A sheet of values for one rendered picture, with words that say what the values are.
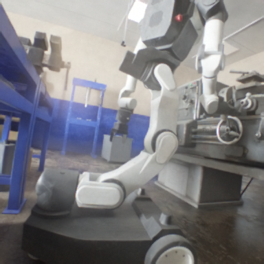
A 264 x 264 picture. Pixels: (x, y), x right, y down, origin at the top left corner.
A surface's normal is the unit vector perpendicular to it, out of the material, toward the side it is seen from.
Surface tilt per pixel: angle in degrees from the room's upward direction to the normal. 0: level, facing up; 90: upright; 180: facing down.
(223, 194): 90
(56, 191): 90
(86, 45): 90
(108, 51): 90
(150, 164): 113
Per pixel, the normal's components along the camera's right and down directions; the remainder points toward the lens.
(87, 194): 0.22, -0.05
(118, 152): 0.44, -0.02
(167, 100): 0.11, 0.36
